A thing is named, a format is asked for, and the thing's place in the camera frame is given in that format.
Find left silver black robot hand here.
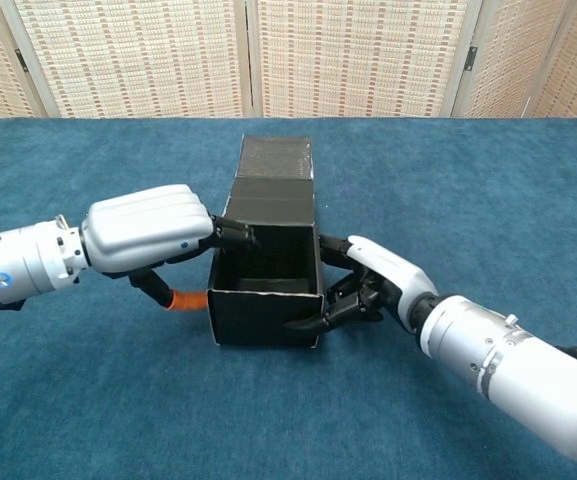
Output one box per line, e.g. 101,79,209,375
80,183,259,314

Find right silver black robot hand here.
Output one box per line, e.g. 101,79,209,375
281,233,440,336

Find black foldable cardboard box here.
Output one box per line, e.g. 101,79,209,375
206,133,327,350

